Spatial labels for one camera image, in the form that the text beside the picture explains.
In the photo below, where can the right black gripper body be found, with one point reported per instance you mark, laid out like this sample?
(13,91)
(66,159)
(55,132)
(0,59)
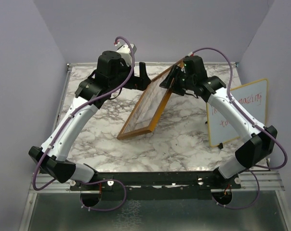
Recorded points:
(184,83)

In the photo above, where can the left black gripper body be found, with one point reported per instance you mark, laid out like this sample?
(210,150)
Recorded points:
(125,70)

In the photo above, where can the clear glass pane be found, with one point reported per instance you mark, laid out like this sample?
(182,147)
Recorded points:
(145,106)

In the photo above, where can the wooden picture frame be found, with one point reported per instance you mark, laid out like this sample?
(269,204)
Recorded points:
(138,132)

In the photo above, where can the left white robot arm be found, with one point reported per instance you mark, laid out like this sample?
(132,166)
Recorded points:
(51,156)

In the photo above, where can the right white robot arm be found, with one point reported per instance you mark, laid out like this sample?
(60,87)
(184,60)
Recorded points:
(257,138)

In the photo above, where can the yellow rimmed whiteboard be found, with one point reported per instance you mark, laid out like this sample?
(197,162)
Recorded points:
(252,96)

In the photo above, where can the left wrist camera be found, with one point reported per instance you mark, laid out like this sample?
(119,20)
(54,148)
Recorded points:
(125,52)

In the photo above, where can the black mounting base plate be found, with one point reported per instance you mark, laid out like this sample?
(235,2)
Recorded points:
(155,185)

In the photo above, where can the aluminium rail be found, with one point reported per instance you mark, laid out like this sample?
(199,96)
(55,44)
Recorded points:
(268,181)

